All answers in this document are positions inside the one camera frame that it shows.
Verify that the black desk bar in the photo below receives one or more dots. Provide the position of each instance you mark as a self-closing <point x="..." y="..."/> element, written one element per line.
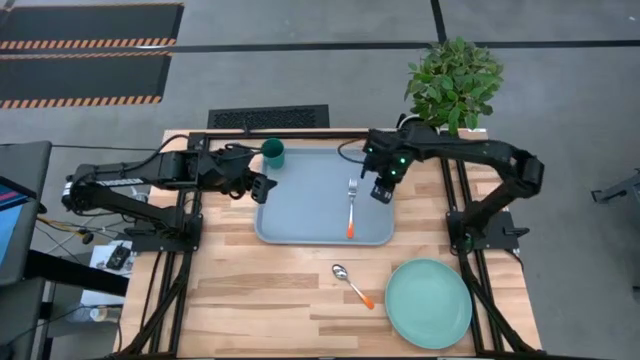
<point x="75" y="272"/>

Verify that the dark grey floor stand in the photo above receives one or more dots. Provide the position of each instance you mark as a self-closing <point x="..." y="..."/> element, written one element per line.
<point x="622" y="195"/>

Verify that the teal round plate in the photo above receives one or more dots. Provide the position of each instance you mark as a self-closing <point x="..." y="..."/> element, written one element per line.
<point x="428" y="303"/>

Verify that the dark green cup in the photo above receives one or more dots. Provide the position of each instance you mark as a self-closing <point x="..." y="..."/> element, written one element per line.
<point x="274" y="154"/>

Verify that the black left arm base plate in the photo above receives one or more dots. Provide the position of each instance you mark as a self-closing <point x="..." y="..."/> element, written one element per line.
<point x="150" y="244"/>

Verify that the white paper sheet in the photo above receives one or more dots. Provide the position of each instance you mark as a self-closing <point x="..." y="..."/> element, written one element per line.
<point x="97" y="290"/>

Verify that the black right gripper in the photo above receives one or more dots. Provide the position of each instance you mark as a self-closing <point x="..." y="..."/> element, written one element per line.
<point x="390" y="152"/>

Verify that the grey plastic tray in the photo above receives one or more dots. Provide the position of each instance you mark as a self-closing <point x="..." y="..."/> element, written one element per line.
<point x="310" y="210"/>

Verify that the clear plastic bottle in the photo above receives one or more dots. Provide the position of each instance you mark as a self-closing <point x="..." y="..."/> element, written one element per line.
<point x="100" y="314"/>

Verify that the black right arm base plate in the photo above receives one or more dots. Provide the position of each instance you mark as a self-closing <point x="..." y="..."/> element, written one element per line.
<point x="500" y="227"/>

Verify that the black floor vent grille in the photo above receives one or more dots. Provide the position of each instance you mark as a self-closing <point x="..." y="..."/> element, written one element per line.
<point x="268" y="117"/>

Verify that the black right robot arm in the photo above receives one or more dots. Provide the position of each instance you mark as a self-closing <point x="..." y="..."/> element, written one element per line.
<point x="480" y="147"/>

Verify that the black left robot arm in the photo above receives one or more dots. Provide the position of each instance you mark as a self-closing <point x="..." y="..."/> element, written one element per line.
<point x="125" y="175"/>

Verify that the black aluminium table frame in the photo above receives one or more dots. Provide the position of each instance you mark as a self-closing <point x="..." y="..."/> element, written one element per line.
<point x="300" y="135"/>

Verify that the black mat with hazard stripes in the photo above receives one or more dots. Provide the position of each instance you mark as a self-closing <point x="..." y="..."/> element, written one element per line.
<point x="80" y="77"/>
<point x="90" y="22"/>

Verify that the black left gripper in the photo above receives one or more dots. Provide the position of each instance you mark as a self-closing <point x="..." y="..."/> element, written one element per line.
<point x="225" y="170"/>

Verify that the small black handheld device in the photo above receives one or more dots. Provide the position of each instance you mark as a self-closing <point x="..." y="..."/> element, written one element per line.
<point x="118" y="257"/>

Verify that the monitor with blue screen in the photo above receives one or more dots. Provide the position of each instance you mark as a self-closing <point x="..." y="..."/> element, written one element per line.
<point x="10" y="230"/>

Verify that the green plant in white pot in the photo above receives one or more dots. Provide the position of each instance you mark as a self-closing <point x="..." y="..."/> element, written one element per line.
<point x="452" y="85"/>

